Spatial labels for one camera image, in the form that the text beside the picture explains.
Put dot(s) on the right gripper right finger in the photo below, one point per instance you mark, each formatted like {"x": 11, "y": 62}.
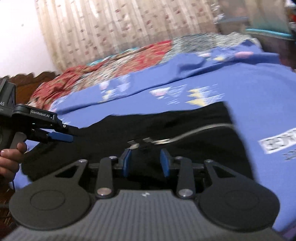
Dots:
{"x": 168, "y": 162}

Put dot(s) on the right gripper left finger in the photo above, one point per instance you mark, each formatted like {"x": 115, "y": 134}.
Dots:
{"x": 124, "y": 162}

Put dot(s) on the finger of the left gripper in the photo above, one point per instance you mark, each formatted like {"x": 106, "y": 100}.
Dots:
{"x": 39, "y": 133}
{"x": 60, "y": 137}

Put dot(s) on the black pant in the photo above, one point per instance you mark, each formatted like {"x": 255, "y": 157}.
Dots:
{"x": 199, "y": 134}

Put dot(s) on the person left hand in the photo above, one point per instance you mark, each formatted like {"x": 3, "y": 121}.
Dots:
{"x": 10, "y": 162}

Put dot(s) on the red floral patchwork quilt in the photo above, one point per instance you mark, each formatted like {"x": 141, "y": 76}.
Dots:
{"x": 82, "y": 76}

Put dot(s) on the carved wooden headboard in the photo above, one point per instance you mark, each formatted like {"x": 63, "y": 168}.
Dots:
{"x": 20, "y": 88}

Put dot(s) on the beige floral curtain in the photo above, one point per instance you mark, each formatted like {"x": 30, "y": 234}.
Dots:
{"x": 79, "y": 32}

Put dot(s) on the blue patterned bedsheet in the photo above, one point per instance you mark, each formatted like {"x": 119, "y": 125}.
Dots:
{"x": 258, "y": 91}

